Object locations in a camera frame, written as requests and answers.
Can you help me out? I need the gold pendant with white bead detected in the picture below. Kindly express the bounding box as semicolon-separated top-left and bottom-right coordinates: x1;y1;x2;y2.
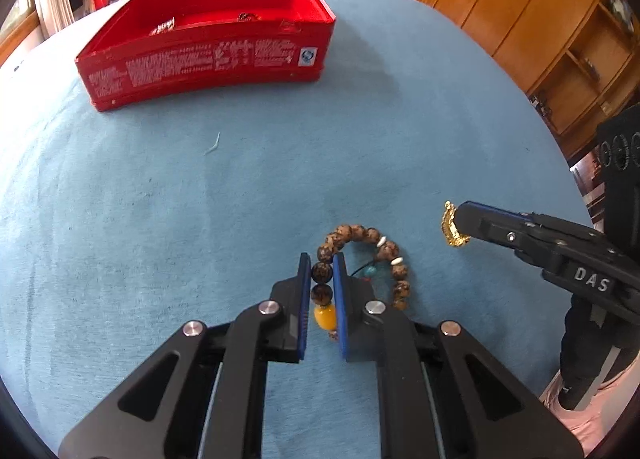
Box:
440;200;473;250

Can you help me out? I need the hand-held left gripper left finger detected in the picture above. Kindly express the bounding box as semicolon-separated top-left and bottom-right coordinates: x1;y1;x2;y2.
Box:
59;253;313;459

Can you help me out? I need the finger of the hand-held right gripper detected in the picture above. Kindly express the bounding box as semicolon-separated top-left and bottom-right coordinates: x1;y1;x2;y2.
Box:
456;202;632;311

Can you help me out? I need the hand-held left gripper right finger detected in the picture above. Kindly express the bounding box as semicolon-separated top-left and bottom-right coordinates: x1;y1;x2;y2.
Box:
332;253;585;459

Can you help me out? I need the wooden wardrobe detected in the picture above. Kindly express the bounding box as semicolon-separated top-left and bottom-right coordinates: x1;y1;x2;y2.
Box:
432;0;640;160

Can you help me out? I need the person's pink clothing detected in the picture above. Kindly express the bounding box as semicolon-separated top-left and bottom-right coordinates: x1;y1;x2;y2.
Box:
540;349;638;457

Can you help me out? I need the red cardboard box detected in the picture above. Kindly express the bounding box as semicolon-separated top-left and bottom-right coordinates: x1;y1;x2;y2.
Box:
75;0;337;112

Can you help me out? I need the brown patterned bead bracelet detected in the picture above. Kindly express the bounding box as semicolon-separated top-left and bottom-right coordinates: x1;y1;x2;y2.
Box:
310;224;412;341

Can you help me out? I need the blue blanket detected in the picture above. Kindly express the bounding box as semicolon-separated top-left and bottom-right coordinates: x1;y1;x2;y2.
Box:
0;0;608;459

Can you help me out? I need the wooden framed window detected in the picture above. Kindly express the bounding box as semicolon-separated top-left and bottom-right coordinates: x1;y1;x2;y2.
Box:
0;0;41;66

